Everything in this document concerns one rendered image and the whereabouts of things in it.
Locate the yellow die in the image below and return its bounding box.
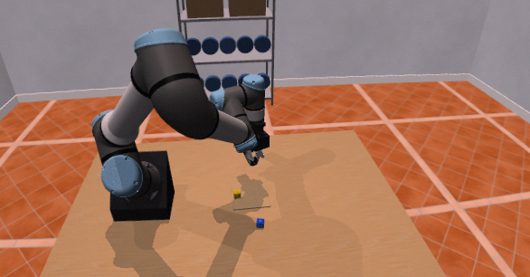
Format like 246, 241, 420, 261
233, 189, 241, 199

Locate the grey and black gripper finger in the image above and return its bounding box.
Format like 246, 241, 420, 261
243, 150, 254, 165
255, 150, 264, 163

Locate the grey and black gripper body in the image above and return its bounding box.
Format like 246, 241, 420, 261
250, 118, 270, 153

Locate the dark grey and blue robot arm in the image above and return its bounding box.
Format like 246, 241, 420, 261
91, 28, 265, 205

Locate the blue die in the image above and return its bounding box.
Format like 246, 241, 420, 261
256, 218, 264, 228

